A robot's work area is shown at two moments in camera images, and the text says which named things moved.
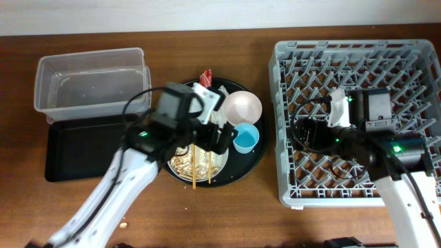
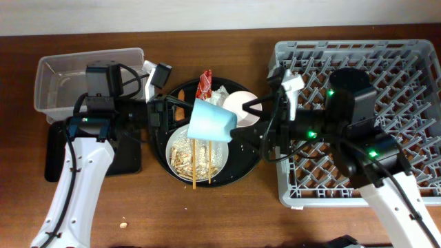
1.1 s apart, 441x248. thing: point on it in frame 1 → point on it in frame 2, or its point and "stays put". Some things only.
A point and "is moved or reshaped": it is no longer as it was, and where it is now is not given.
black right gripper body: x=325 y=138 → x=283 y=129
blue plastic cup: x=248 y=136 is moved or reshaped
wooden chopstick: x=209 y=167 stays put
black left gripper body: x=198 y=133 → x=156 y=118
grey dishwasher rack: x=304 y=74 stays put
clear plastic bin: x=91 y=84 stays put
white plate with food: x=181 y=164 stays put
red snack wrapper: x=206 y=78 stays put
